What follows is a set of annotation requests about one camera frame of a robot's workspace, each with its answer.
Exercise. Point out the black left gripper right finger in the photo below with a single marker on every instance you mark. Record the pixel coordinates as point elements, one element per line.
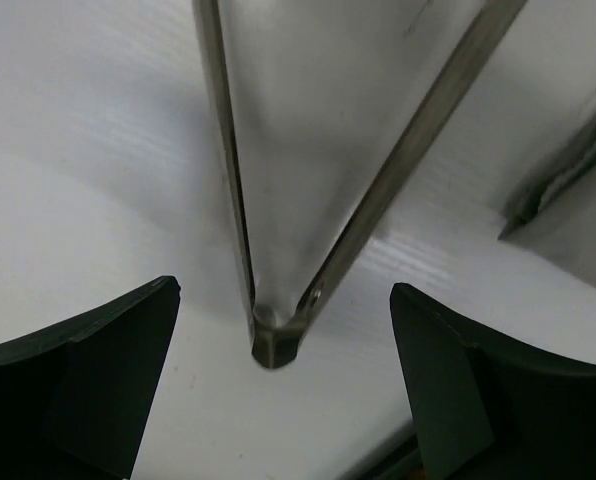
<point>487,406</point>

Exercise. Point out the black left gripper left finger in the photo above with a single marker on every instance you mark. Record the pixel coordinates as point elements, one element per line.
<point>75,396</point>

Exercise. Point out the metal food tongs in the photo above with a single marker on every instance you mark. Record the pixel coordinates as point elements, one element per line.
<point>274,345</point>

